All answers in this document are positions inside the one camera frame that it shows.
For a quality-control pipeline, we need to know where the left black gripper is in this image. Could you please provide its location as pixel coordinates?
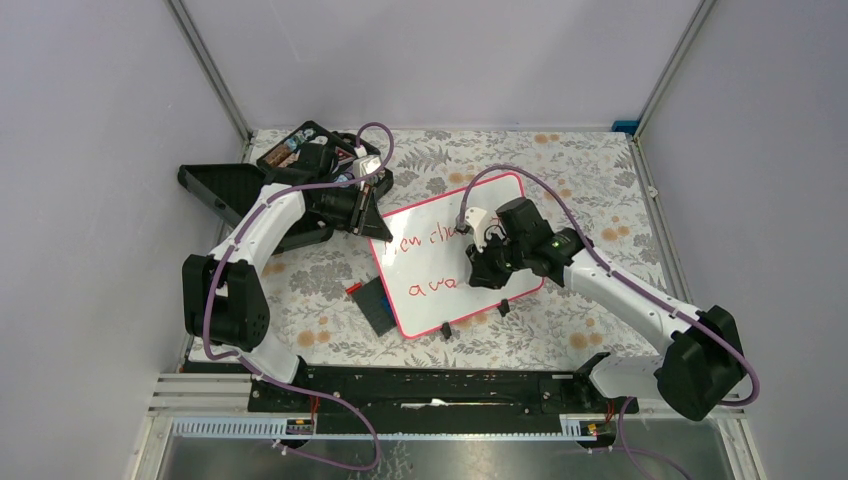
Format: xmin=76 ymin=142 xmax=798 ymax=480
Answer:
xmin=312 ymin=182 xmax=393 ymax=242

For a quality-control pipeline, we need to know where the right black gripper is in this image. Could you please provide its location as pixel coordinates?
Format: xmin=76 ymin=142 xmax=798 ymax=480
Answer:
xmin=466 ymin=230 xmax=529 ymax=290

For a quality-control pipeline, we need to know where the red marker cap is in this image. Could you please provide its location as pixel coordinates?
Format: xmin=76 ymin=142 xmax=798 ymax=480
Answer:
xmin=345 ymin=282 xmax=363 ymax=295

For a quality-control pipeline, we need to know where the pink framed whiteboard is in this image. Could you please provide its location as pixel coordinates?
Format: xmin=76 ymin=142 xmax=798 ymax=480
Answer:
xmin=370 ymin=187 xmax=544 ymax=339

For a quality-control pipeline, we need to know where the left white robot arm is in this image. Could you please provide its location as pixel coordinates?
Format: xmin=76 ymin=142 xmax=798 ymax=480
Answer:
xmin=182 ymin=142 xmax=392 ymax=411

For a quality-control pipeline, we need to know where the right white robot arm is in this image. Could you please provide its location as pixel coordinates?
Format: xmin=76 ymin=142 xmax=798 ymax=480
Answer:
xmin=457 ymin=197 xmax=748 ymax=421

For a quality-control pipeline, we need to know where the dark grey lego baseplate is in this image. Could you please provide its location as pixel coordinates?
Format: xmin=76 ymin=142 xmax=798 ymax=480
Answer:
xmin=349 ymin=277 xmax=397 ymax=337

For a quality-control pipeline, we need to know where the black poker chip case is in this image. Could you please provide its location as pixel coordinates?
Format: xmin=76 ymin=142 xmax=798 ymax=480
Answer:
xmin=177 ymin=121 xmax=394 ymax=254

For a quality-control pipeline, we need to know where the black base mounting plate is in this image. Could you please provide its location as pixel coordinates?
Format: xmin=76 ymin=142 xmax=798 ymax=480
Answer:
xmin=248 ymin=365 xmax=638 ymax=435

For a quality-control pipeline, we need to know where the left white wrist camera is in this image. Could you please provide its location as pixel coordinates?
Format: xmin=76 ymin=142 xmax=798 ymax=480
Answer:
xmin=351 ymin=146 xmax=382 ymax=189

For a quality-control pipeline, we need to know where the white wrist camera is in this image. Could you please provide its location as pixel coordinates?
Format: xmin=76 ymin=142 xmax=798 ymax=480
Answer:
xmin=455 ymin=207 xmax=493 ymax=253
xmin=351 ymin=146 xmax=382 ymax=189

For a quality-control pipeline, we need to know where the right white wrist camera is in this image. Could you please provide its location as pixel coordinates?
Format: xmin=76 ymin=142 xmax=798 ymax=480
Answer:
xmin=455 ymin=207 xmax=493 ymax=253

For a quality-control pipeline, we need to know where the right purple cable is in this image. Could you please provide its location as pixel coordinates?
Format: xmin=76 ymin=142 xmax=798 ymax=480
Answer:
xmin=455 ymin=164 xmax=762 ymax=480

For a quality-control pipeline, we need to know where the purple cable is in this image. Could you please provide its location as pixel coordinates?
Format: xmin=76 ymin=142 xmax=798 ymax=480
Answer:
xmin=201 ymin=122 xmax=396 ymax=472
xmin=455 ymin=164 xmax=762 ymax=480

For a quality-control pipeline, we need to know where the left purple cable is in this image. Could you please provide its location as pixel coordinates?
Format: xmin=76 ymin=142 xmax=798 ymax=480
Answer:
xmin=201 ymin=122 xmax=396 ymax=472

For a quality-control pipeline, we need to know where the blue corner bracket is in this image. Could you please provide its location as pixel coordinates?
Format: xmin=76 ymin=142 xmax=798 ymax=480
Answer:
xmin=611 ymin=120 xmax=640 ymax=136

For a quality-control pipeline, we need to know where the aluminium frame rail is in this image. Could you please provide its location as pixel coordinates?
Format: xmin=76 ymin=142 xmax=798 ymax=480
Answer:
xmin=164 ymin=0 xmax=253 ymax=143

